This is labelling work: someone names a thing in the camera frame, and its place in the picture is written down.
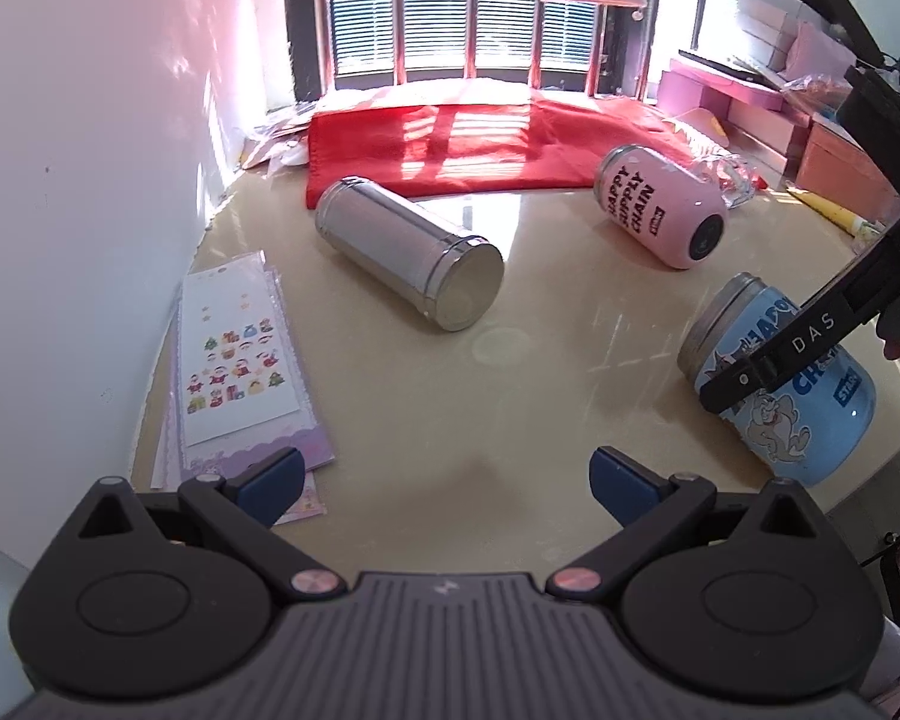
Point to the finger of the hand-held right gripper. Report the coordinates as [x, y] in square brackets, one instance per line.
[802, 341]

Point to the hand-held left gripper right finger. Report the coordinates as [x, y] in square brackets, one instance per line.
[624, 487]

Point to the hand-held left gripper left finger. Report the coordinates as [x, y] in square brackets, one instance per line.
[268, 486]

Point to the blue cartoon print cup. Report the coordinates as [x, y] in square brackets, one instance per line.
[795, 435]

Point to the pink cup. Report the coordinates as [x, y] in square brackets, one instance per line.
[645, 202]

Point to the stainless steel cup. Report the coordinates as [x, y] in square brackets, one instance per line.
[397, 240]

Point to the sticker sheets pile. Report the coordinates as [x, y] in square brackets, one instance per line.
[285, 446]

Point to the orange box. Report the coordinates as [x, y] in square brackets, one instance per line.
[847, 172]

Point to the yellow cone tube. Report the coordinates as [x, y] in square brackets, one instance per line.
[825, 208]

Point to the white sticker sheet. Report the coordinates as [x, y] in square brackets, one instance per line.
[236, 352]

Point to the clear plastic bag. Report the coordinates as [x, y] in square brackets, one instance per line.
[727, 180]

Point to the stack of pale boxes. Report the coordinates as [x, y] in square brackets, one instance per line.
[787, 34]

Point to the pink flat box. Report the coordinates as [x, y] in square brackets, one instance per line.
[709, 90]

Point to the pile of papers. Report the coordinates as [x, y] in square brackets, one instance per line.
[274, 139]

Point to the red cloth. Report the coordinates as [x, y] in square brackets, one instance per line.
[457, 142]

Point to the window with blinds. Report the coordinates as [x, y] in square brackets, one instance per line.
[495, 30]

